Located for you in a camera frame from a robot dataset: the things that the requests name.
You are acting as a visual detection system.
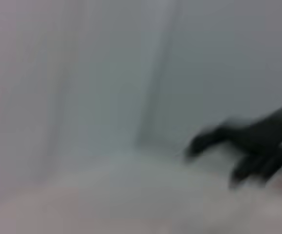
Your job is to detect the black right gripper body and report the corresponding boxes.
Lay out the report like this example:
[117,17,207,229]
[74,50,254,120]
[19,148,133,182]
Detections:
[218,100,282,171]

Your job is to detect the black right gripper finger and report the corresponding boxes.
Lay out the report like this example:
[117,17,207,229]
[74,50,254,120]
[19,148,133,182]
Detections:
[229,155,282,189]
[184,126,231,160]

